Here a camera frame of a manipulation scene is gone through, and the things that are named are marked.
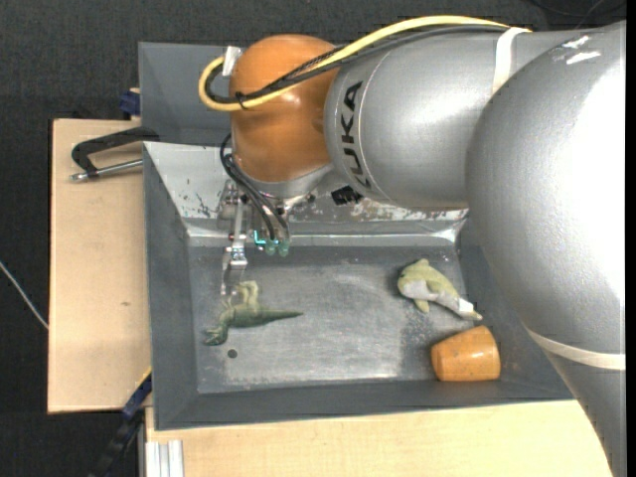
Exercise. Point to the orange rounded block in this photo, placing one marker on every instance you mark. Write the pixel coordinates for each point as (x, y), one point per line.
(464, 356)

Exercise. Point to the grey metal bin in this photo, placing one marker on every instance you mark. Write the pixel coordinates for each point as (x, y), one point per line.
(338, 316)

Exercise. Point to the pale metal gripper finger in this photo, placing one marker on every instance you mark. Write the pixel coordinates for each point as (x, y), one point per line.
(233, 271)

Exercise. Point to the black cylinder on white bracket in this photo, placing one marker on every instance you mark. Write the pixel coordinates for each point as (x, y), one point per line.
(344, 196)

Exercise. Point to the pale flat board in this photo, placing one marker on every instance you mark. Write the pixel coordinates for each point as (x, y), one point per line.
(99, 266)

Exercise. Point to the green toy dinosaur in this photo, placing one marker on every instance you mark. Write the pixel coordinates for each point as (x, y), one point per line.
(246, 316)

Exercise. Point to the green and grey plush dolphin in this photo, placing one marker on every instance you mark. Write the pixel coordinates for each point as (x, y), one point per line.
(429, 283)

